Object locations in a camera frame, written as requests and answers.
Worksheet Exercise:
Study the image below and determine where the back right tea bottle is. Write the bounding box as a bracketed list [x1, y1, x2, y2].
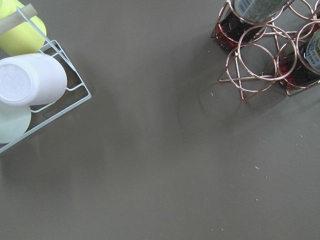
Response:
[212, 0, 287, 51]

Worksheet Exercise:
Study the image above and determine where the copper wire bottle rack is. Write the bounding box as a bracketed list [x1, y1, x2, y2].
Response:
[211, 0, 320, 100]

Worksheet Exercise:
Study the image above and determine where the front tea bottle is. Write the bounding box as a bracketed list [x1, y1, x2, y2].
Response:
[280, 30, 320, 90]

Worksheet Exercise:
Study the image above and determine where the white cup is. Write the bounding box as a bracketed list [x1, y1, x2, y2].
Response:
[0, 53, 67, 106]

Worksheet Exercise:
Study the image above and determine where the white wire cup rack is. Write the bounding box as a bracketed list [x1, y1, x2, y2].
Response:
[0, 0, 92, 152]

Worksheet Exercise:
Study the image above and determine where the tea bottle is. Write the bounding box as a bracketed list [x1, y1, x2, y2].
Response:
[280, 30, 320, 90]
[212, 0, 287, 51]

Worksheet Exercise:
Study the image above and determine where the pale green cup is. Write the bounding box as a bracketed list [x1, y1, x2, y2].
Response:
[0, 102, 32, 144]

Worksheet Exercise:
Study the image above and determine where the yellow green cup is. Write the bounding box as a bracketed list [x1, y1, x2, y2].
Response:
[0, 0, 45, 56]

